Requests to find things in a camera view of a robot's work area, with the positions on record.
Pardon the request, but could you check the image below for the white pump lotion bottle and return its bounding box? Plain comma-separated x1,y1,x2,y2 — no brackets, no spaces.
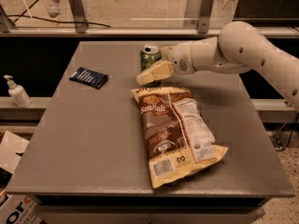
4,75,31,107

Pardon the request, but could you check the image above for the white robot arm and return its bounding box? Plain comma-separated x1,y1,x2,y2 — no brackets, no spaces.
136,21,299,111

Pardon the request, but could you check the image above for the white cardboard box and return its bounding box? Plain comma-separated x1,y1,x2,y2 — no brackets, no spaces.
0,131,29,174

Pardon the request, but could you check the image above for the brown sea salt chip bag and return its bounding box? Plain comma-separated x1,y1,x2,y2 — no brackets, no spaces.
132,87,228,189

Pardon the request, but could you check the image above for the green soda can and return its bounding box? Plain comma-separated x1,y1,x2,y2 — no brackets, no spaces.
140,44,163,88

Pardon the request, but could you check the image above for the right metal bracket post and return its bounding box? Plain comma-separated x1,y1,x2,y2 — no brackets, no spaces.
197,0,214,34

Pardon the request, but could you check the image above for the dark blue snack packet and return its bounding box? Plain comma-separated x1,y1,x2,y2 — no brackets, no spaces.
69,67,108,90

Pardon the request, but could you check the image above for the left metal bracket post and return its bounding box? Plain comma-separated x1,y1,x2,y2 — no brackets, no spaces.
68,0,88,34

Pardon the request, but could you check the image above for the metal bracket post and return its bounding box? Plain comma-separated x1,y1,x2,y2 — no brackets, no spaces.
197,0,214,34
68,0,88,34

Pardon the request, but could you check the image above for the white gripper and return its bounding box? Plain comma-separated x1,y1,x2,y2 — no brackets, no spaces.
136,42,195,85

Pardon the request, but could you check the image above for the metal window rail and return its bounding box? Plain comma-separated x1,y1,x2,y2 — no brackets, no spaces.
0,26,299,39

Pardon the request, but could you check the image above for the black cable on floor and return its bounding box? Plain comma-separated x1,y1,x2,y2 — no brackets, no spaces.
7,14,112,29

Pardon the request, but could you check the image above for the white printed box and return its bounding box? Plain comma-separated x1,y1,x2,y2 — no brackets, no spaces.
0,195,42,224

